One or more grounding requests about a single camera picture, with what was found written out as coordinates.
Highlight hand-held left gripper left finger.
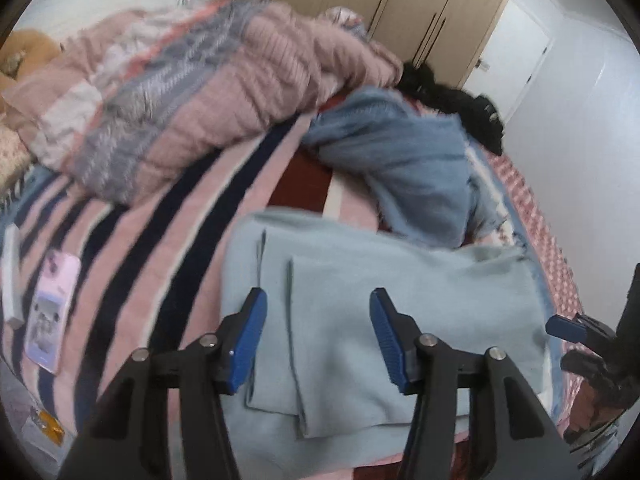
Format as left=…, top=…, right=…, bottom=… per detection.
left=57, top=287, right=268, bottom=480

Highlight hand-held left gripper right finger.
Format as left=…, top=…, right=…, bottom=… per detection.
left=369, top=287, right=581, bottom=480

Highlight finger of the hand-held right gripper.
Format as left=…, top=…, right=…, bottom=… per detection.
left=545, top=312, right=619, bottom=347
left=560, top=347, right=622, bottom=387

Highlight light blue pants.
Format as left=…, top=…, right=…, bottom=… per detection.
left=219, top=208, right=551, bottom=480

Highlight grey-blue pants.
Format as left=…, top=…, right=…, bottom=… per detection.
left=320, top=115, right=506, bottom=250

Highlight printed striped dotted blanket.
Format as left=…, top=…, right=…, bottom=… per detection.
left=0, top=90, right=586, bottom=480

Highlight phone in pink case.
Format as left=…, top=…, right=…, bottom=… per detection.
left=25, top=250, right=82, bottom=376

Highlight white orange packet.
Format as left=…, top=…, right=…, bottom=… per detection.
left=20, top=405, right=66, bottom=448

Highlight blue crumpled garment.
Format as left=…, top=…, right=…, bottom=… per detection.
left=302, top=86, right=426, bottom=161

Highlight white remote control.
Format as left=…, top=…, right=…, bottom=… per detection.
left=0, top=225, right=25, bottom=330

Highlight black clothing pile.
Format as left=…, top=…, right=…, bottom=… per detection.
left=400, top=61, right=505, bottom=157

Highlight pink knitted quilt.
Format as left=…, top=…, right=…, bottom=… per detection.
left=2, top=0, right=403, bottom=206

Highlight white door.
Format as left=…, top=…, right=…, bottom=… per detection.
left=462, top=0, right=553, bottom=121

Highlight floral pillow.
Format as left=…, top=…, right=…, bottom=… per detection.
left=0, top=120, right=36, bottom=196

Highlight white cabinet with dark slot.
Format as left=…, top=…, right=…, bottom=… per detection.
left=10, top=0, right=181, bottom=46

